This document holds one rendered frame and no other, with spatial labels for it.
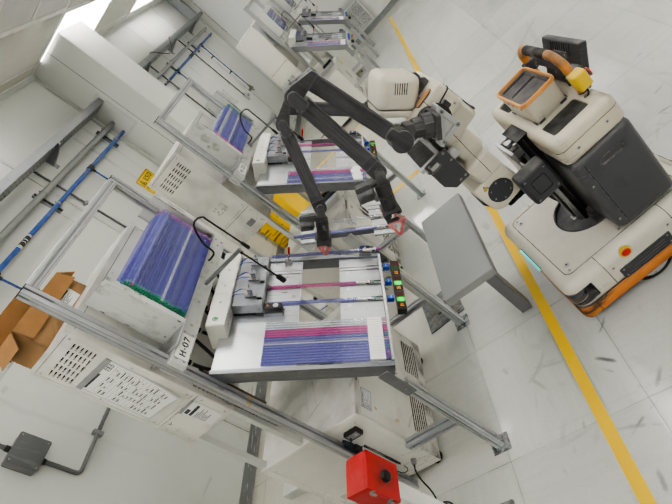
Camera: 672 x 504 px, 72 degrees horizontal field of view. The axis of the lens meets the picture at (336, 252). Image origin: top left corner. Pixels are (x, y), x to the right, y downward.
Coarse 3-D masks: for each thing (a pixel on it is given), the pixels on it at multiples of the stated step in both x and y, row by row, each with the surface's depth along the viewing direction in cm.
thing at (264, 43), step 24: (264, 24) 557; (312, 24) 597; (240, 48) 576; (264, 48) 577; (288, 48) 573; (312, 48) 577; (336, 48) 578; (360, 48) 644; (288, 72) 594; (336, 72) 595; (312, 96) 614; (360, 96) 614; (336, 120) 633
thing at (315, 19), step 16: (272, 0) 671; (288, 0) 713; (288, 16) 683; (304, 16) 716; (320, 16) 718; (336, 16) 715; (352, 48) 774; (368, 48) 711; (320, 64) 728; (352, 64) 729
